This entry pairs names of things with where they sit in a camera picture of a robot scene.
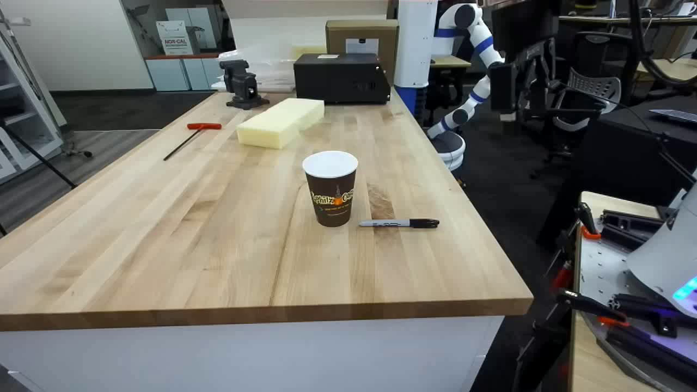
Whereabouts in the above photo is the black office chair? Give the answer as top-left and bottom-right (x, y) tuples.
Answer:
(516, 31), (634, 178)

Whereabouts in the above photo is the small side workbench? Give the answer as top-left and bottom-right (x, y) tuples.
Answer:
(570, 189), (697, 392)

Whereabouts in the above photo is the black orange bar clamp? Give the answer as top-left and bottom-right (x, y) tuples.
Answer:
(556, 291), (678, 337)

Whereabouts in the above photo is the white low cabinet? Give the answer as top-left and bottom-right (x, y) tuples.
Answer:
(146, 55), (222, 91)

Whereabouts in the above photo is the red handled T wrench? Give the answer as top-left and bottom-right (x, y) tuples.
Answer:
(163, 123), (222, 161)

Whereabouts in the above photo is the cardboard box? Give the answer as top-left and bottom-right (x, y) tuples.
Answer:
(326, 21), (400, 82)

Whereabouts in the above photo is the black and grey marker pen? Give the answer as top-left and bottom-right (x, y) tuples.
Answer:
(357, 218), (440, 229)

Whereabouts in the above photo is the white drawer cabinet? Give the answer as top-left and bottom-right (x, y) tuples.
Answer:
(0, 316), (502, 392)

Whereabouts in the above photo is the black bench vise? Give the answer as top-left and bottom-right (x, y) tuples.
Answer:
(220, 60), (266, 110)

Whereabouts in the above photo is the grey metal plate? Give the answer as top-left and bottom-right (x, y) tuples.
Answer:
(628, 189), (697, 318)

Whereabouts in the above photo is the black electronic control box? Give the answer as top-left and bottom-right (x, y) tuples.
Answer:
(294, 55), (391, 104)

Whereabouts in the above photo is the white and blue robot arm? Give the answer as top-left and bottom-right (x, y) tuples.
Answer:
(388, 0), (506, 171)

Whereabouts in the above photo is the brown paper coffee cup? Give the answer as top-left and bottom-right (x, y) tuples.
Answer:
(302, 150), (359, 226)

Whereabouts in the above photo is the yellow foam block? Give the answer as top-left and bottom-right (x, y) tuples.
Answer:
(238, 99), (326, 150)

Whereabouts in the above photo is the white shelving unit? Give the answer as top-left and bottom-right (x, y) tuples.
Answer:
(0, 14), (64, 181)

